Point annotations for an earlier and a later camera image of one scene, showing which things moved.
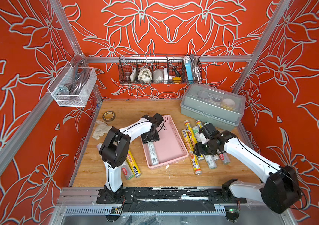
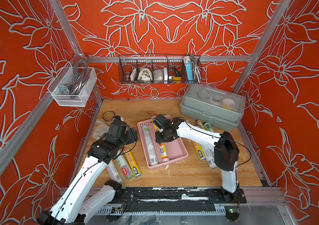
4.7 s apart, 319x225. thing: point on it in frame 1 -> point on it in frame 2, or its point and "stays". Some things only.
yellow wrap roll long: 197,171 -> 163,146
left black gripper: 156,138 -> 132,135
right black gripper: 198,150 -> 158,140
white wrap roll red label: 126,172 stays
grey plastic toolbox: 218,107 stays
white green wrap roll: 154,159 stays
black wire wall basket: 160,69 stays
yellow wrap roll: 132,164 stays
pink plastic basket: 170,147 stays
